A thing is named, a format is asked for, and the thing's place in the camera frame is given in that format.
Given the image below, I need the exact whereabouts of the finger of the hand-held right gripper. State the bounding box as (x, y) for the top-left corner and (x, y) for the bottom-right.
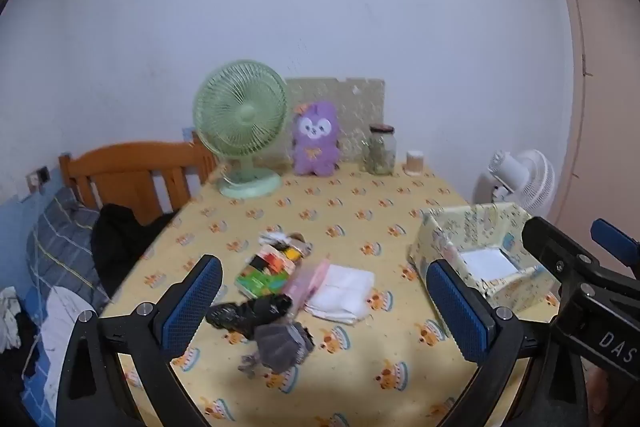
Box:
(591, 219), (640, 280)
(522, 216), (601, 293)

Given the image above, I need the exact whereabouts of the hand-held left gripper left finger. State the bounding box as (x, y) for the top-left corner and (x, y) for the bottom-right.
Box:
(56, 254), (224, 427)

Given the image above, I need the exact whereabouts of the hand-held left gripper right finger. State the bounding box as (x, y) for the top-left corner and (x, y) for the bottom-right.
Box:
(425, 258), (588, 427)

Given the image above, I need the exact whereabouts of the black plastic bag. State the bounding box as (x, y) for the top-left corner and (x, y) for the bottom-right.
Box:
(206, 294), (293, 338)

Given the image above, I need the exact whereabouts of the yellow printed gift bag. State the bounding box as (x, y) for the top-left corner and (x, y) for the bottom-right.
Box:
(409, 202), (551, 313)

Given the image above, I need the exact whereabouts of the colourful snack packet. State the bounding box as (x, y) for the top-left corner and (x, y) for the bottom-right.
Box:
(235, 243), (301, 300)

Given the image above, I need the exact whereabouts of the grey cloth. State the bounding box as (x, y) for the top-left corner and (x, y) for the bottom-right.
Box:
(239, 322), (316, 378)

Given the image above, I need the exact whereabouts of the white crinkled wrapper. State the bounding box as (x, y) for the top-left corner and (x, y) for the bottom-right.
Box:
(258, 231), (291, 248)

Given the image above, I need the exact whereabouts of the pink packet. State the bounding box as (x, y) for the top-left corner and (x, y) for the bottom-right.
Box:
(282, 258), (331, 313)

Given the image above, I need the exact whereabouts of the white cloth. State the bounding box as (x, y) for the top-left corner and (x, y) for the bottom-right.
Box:
(304, 264), (376, 324)
(37, 287), (98, 408)

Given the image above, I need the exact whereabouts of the white flat box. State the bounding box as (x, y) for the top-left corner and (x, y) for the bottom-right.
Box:
(459, 248), (521, 284)

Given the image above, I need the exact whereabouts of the white standing fan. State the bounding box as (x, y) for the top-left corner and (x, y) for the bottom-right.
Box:
(472, 149), (556, 218)

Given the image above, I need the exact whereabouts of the black clothing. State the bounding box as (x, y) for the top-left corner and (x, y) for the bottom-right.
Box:
(91, 203), (176, 298)

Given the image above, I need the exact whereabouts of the plaid bedding pile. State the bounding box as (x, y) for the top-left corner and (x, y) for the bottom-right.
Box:
(27, 187), (111, 308)

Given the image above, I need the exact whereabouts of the yellow printed tablecloth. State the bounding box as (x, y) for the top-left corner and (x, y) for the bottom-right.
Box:
(97, 162), (566, 427)

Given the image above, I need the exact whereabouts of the blue bed sheet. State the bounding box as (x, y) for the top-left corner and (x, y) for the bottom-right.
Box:
(22, 347), (73, 425)

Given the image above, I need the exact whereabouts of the glass jar with dark lid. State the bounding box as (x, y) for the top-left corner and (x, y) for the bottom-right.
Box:
(366, 124), (397, 175)

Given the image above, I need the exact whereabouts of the cream crumpled cloth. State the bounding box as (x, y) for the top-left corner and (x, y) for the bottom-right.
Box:
(0, 287), (22, 350)

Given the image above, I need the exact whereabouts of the pink door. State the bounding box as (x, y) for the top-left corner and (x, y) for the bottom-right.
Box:
(547, 0), (640, 278)

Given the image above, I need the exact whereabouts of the green desk fan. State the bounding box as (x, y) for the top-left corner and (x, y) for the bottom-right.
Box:
(193, 61), (290, 200)

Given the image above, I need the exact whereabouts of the purple plush toy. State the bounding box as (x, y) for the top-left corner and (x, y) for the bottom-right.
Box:
(291, 102), (343, 178)

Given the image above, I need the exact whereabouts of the beige printed board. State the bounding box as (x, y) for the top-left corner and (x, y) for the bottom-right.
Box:
(285, 78), (386, 165)

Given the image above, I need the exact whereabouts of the wall socket panel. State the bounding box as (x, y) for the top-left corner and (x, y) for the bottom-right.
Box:
(27, 166), (51, 194)

